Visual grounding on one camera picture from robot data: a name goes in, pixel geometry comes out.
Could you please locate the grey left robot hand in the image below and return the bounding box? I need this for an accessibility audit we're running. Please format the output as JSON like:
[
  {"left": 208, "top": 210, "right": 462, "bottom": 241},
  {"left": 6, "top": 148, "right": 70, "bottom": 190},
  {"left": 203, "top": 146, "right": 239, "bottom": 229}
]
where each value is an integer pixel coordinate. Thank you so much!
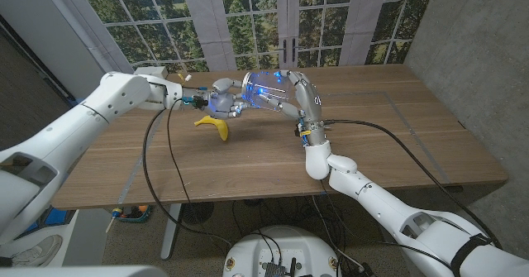
[{"left": 198, "top": 77, "right": 250, "bottom": 121}]

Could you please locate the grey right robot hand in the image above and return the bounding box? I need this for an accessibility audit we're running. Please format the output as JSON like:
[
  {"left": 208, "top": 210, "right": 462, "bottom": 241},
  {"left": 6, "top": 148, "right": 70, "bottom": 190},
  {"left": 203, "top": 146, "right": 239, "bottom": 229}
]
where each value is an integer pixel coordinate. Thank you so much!
[{"left": 258, "top": 69, "right": 332, "bottom": 147}]

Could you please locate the clear plastic jar body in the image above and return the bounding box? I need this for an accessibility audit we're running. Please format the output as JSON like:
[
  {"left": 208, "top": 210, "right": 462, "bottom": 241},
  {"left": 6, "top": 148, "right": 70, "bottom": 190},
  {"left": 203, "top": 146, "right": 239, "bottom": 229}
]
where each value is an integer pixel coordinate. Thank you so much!
[{"left": 243, "top": 70, "right": 301, "bottom": 113}]

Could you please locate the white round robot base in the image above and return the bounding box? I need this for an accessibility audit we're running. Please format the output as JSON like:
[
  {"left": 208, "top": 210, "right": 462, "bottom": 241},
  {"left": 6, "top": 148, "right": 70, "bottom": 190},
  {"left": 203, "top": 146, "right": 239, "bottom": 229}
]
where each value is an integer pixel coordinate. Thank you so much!
[{"left": 222, "top": 225, "right": 341, "bottom": 277}]

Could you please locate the yellow toy banana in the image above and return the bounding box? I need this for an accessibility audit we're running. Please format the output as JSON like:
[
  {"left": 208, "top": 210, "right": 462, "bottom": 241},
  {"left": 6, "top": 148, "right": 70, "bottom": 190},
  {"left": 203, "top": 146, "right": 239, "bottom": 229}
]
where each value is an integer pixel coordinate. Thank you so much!
[{"left": 193, "top": 115, "right": 230, "bottom": 142}]

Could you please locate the white power outlet box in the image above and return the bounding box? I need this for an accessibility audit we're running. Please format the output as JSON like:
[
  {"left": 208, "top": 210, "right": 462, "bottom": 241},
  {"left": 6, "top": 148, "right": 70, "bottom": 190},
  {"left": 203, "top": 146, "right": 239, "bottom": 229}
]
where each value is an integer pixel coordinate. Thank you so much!
[{"left": 134, "top": 65, "right": 169, "bottom": 79}]

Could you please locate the printed window forest backdrop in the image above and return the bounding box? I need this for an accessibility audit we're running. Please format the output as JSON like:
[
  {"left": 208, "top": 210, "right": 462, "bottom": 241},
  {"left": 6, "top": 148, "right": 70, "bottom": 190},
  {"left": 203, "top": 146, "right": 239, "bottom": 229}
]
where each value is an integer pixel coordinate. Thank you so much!
[{"left": 73, "top": 0, "right": 438, "bottom": 74}]

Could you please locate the round black floor fan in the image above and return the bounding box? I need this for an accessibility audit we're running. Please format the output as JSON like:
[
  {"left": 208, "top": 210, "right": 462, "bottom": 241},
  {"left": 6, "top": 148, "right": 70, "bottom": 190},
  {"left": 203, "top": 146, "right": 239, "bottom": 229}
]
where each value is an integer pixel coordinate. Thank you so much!
[{"left": 181, "top": 201, "right": 215, "bottom": 226}]

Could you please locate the white table leg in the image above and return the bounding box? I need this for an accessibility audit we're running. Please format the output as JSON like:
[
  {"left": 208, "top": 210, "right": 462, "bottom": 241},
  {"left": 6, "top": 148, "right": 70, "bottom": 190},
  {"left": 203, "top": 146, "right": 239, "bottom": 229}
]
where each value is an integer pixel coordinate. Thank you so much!
[{"left": 160, "top": 203, "right": 183, "bottom": 260}]

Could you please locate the blue basket with small items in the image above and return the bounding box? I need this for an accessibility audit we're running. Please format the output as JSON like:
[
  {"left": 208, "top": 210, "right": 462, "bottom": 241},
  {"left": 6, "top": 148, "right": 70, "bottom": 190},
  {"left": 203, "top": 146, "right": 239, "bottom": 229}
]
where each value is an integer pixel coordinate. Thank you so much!
[{"left": 111, "top": 204, "right": 153, "bottom": 224}]

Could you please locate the white base with blue pads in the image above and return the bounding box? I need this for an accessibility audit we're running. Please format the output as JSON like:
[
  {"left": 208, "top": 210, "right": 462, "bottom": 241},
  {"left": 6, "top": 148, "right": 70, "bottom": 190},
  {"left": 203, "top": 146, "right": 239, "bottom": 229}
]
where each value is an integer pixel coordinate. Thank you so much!
[{"left": 0, "top": 204, "right": 79, "bottom": 268}]

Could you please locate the white sneaker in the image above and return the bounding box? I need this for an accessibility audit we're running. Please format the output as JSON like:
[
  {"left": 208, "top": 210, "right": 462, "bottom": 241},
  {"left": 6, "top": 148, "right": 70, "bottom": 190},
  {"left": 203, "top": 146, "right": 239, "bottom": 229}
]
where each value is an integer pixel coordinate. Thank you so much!
[{"left": 10, "top": 234, "right": 64, "bottom": 268}]

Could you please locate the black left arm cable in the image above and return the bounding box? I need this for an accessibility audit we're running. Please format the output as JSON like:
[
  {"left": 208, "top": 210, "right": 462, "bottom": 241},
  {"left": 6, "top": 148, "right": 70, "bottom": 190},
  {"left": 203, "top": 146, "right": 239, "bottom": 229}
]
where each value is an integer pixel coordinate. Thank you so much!
[{"left": 141, "top": 98, "right": 232, "bottom": 247}]

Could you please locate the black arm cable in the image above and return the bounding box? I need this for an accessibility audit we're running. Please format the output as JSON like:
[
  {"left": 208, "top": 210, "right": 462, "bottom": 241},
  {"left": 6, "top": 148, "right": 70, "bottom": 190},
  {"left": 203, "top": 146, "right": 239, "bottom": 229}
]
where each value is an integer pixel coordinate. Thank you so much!
[
  {"left": 141, "top": 98, "right": 232, "bottom": 247},
  {"left": 324, "top": 118, "right": 503, "bottom": 249}
]

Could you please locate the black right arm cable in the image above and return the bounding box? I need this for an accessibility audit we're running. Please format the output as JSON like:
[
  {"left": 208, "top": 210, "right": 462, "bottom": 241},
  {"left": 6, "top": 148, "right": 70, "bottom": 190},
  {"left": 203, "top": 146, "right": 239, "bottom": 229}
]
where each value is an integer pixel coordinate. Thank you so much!
[{"left": 324, "top": 118, "right": 503, "bottom": 249}]

